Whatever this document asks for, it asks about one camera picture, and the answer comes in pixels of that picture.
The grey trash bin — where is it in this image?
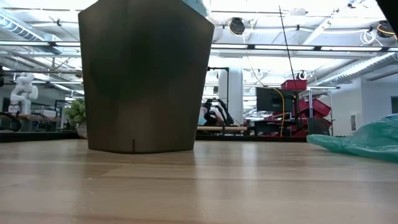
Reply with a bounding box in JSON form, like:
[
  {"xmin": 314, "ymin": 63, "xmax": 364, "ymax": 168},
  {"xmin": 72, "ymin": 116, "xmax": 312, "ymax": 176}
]
[{"xmin": 77, "ymin": 0, "xmax": 216, "ymax": 155}]

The light blue trash bag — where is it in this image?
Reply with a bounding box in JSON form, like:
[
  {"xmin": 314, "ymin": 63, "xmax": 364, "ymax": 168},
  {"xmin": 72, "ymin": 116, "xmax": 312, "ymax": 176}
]
[{"xmin": 182, "ymin": 0, "xmax": 210, "ymax": 17}]

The teal trash bag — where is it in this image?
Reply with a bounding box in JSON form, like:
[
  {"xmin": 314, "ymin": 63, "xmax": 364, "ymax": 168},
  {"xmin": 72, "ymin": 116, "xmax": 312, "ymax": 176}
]
[{"xmin": 306, "ymin": 113, "xmax": 398, "ymax": 164}]

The pale background screen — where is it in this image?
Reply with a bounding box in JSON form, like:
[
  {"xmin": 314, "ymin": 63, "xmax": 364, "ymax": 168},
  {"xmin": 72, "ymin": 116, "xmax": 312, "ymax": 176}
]
[{"xmin": 198, "ymin": 106, "xmax": 208, "ymax": 126}]

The background wooden tabletop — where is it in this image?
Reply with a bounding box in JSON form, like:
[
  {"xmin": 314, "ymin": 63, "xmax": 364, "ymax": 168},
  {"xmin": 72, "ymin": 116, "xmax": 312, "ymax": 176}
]
[{"xmin": 197, "ymin": 125, "xmax": 249, "ymax": 132}]

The white square column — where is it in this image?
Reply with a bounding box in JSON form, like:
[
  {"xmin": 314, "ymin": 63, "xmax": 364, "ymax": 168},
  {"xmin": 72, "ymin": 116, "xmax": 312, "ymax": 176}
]
[{"xmin": 218, "ymin": 65, "xmax": 244, "ymax": 126}]

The black monitor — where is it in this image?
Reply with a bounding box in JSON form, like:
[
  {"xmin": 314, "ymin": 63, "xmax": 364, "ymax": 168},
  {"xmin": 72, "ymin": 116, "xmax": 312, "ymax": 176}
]
[{"xmin": 256, "ymin": 87, "xmax": 295, "ymax": 113}]

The long ceiling light bar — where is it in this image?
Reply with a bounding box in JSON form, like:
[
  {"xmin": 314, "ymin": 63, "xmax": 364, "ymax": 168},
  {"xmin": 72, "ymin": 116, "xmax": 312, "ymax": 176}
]
[{"xmin": 0, "ymin": 40, "xmax": 398, "ymax": 53}]

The thin black pole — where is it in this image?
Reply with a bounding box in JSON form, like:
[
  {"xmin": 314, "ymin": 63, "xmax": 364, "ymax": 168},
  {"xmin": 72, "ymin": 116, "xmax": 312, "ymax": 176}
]
[{"xmin": 277, "ymin": 4, "xmax": 295, "ymax": 91}]

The red storage bin stack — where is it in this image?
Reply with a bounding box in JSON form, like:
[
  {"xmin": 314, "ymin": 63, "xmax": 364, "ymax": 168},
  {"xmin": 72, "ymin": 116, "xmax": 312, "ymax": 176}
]
[{"xmin": 267, "ymin": 98, "xmax": 332, "ymax": 138}]

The green potted plant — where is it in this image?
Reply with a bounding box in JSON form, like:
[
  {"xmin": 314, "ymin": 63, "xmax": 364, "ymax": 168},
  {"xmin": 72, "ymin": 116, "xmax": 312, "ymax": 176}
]
[{"xmin": 63, "ymin": 97, "xmax": 87, "ymax": 140}]

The metal shelf rack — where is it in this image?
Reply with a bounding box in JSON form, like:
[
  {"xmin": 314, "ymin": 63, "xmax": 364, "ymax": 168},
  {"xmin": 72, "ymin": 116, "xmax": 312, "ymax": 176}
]
[{"xmin": 307, "ymin": 85, "xmax": 341, "ymax": 138}]

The white humanoid robot figure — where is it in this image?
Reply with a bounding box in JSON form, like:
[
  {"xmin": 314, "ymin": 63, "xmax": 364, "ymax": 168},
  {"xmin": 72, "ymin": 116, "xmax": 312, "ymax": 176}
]
[{"xmin": 7, "ymin": 72, "xmax": 39, "ymax": 115}]

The yellow power cable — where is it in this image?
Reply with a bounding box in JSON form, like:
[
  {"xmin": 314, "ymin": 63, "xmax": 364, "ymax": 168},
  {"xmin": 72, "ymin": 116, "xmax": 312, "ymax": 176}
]
[{"xmin": 244, "ymin": 34, "xmax": 286, "ymax": 138}]

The black ceiling cord reel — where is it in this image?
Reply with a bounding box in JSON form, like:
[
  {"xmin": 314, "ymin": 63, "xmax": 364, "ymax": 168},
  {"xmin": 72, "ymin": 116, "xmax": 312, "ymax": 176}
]
[
  {"xmin": 228, "ymin": 17, "xmax": 247, "ymax": 37},
  {"xmin": 376, "ymin": 19, "xmax": 398, "ymax": 40}
]

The black aluminium frame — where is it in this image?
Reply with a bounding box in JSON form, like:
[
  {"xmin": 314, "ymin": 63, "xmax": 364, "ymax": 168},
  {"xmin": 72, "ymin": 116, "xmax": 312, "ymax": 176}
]
[{"xmin": 0, "ymin": 131, "xmax": 308, "ymax": 144}]

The silver ventilation duct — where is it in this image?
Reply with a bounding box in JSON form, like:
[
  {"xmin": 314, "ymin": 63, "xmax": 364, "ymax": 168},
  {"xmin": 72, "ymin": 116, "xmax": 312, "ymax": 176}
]
[
  {"xmin": 0, "ymin": 14, "xmax": 63, "ymax": 56},
  {"xmin": 315, "ymin": 52, "xmax": 398, "ymax": 85}
]

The white coiled cable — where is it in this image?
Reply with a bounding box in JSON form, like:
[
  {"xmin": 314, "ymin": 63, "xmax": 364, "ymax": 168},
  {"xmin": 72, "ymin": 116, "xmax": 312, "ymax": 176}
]
[{"xmin": 359, "ymin": 29, "xmax": 377, "ymax": 47}]

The black base cable loop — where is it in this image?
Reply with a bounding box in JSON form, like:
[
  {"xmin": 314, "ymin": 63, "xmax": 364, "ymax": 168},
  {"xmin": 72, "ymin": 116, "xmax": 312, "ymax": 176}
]
[{"xmin": 0, "ymin": 111, "xmax": 22, "ymax": 133}]

